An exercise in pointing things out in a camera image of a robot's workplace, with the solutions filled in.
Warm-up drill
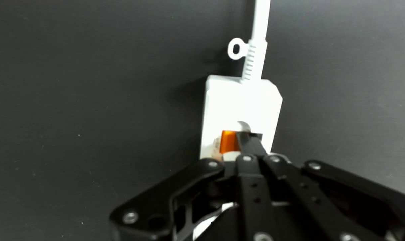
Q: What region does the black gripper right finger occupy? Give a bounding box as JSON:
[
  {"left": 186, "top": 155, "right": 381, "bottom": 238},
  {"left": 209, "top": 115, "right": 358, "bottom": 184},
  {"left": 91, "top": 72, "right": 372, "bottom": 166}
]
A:
[{"left": 249, "top": 131, "right": 405, "bottom": 241}]

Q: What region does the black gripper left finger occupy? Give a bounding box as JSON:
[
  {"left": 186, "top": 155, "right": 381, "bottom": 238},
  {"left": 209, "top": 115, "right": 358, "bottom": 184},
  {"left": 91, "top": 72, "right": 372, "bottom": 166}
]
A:
[{"left": 108, "top": 131, "right": 274, "bottom": 241}]

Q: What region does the white power strip orange switch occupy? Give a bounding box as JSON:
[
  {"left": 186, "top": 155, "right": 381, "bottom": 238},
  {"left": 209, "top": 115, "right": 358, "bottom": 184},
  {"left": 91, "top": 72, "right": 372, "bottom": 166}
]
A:
[{"left": 199, "top": 74, "right": 285, "bottom": 165}]

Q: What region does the white power strip cable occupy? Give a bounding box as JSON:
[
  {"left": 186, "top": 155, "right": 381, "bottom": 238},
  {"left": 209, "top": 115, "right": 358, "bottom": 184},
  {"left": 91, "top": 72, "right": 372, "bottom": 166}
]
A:
[{"left": 239, "top": 0, "right": 274, "bottom": 84}]

